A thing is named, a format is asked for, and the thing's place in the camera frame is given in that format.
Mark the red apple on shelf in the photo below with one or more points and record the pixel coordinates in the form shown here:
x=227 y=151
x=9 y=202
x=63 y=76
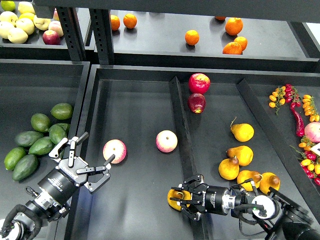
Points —
x=51 y=37

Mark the yellow apple left edge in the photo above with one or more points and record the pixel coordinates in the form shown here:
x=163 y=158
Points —
x=5 y=27

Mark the black left shelf post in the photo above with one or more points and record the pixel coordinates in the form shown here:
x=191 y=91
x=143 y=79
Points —
x=72 y=33

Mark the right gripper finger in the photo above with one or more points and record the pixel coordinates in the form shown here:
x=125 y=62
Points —
x=182 y=205
x=194 y=185

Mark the black shelf upright post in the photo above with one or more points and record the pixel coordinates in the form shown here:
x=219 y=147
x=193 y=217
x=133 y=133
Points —
x=102 y=30

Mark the green avocado right edge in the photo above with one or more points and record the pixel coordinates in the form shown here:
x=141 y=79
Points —
x=56 y=153

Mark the yellow pear top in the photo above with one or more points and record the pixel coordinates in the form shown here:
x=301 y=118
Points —
x=242 y=132

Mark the light green avocado left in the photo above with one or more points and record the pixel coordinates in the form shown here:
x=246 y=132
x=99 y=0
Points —
x=13 y=157

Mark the white price tag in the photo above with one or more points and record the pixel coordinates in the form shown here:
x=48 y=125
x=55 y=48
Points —
x=316 y=149

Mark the dark avocado bottom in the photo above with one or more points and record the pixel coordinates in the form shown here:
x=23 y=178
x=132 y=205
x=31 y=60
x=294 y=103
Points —
x=25 y=167

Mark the pink apple centre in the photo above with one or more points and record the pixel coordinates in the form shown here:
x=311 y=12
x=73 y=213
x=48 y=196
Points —
x=166 y=141

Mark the pink apple left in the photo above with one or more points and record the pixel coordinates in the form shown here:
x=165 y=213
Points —
x=117 y=148

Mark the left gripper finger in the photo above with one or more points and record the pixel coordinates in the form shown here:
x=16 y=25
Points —
x=84 y=173
x=71 y=144

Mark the dark red apple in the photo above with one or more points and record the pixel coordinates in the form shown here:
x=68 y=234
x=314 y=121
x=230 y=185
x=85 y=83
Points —
x=196 y=103

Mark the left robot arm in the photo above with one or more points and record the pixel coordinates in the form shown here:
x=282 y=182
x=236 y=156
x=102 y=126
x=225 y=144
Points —
x=24 y=222

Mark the black divided centre tray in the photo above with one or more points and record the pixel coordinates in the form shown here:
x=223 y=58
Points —
x=134 y=105

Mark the green avocado middle right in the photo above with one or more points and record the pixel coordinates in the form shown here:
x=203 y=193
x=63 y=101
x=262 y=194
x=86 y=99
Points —
x=65 y=126

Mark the green avocado top left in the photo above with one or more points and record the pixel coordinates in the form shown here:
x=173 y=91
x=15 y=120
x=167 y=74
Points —
x=40 y=122

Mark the red chili pepper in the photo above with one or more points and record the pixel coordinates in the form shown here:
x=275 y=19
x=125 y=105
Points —
x=299 y=124

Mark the yellow apple front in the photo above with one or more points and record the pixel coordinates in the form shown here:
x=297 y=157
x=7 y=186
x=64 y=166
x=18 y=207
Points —
x=17 y=35

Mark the pink apple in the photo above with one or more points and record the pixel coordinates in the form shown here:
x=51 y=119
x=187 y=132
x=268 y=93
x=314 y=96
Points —
x=117 y=148
x=166 y=141

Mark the orange cherry tomato vine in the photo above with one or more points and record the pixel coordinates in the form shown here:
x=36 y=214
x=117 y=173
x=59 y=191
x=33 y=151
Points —
x=277 y=99

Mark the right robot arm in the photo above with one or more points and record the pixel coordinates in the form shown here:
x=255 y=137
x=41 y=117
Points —
x=279 y=217

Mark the black left tray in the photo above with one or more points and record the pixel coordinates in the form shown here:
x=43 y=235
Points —
x=28 y=87

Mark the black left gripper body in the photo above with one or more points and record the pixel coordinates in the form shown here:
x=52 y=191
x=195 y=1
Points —
x=62 y=182

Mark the yellow pear under gripper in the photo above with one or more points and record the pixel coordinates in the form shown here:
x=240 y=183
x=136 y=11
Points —
x=229 y=168

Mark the green avocado top right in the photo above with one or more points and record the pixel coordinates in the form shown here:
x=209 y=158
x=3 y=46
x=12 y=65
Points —
x=62 y=111

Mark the dark avocado middle left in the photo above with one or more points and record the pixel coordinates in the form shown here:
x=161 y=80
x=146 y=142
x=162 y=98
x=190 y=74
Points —
x=27 y=138

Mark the mixed cherry tomato bunch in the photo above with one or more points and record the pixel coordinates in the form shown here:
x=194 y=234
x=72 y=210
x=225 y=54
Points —
x=309 y=161

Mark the dark green avocado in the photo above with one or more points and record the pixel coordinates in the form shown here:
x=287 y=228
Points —
x=57 y=133

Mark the pink peach on shelf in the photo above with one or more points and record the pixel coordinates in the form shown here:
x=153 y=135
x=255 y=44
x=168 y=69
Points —
x=57 y=27

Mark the pink apple right edge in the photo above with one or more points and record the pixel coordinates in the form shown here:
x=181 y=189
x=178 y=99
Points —
x=312 y=132

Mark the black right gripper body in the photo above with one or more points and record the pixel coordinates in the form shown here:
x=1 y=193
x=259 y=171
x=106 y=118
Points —
x=211 y=199

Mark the green avocado centre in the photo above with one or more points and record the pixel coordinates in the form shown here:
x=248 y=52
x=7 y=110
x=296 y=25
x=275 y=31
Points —
x=41 y=146

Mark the bright red apple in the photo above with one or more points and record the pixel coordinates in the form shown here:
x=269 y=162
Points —
x=199 y=83

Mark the yellow apple centre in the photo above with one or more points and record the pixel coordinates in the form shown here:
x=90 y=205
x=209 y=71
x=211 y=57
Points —
x=26 y=24

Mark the yellow apple with stem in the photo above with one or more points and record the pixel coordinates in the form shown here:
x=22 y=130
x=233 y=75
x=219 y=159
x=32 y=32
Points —
x=41 y=23

